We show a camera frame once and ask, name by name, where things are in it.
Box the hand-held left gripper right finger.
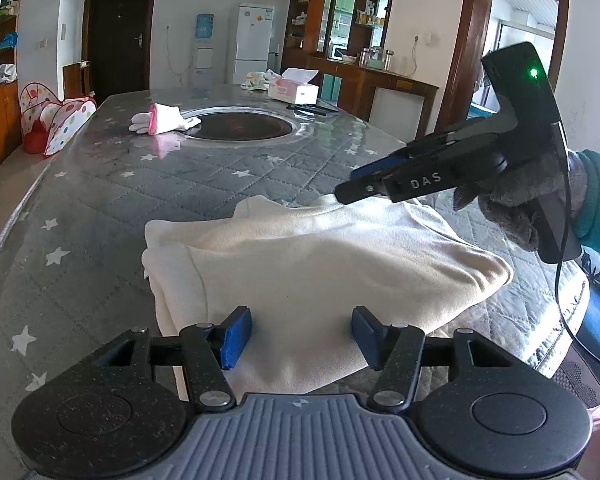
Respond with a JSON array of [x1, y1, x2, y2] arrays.
[[351, 305, 513, 413]]

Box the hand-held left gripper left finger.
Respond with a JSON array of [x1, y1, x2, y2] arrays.
[[94, 305, 253, 413]]

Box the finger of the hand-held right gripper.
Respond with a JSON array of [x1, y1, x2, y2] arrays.
[[350, 116, 497, 184], [333, 136, 507, 207]]

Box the cream white garment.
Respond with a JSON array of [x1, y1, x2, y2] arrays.
[[141, 192, 513, 401]]

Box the person's right hand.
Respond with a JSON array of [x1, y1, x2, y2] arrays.
[[452, 149, 557, 253]]

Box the wooden sideboard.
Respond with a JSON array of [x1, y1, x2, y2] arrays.
[[307, 55, 440, 141]]

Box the white pink tissue box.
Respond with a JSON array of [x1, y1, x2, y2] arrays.
[[267, 67, 320, 102]]

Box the round black cooktop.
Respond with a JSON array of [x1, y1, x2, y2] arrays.
[[180, 105, 298, 142]]

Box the patterned cloth bundle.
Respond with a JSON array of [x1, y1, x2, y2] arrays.
[[241, 69, 281, 92]]

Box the wooden display cabinet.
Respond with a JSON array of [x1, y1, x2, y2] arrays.
[[281, 0, 398, 68]]

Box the white refrigerator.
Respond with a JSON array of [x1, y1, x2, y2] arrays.
[[231, 3, 276, 86]]

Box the grey star quilted table cover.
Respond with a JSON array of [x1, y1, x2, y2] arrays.
[[0, 87, 593, 461]]

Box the white gloves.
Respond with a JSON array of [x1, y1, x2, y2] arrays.
[[130, 104, 202, 135]]

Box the water dispenser with blue bottle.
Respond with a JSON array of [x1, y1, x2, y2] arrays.
[[190, 13, 216, 88]]

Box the polka dot play tent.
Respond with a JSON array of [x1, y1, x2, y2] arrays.
[[19, 82, 98, 156]]

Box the red plastic stool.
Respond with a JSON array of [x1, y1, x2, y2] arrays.
[[22, 125, 48, 154]]

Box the dark brown door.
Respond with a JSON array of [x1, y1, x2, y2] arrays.
[[81, 0, 159, 96]]

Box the wooden doorway frame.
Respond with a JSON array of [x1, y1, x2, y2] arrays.
[[432, 0, 571, 136]]

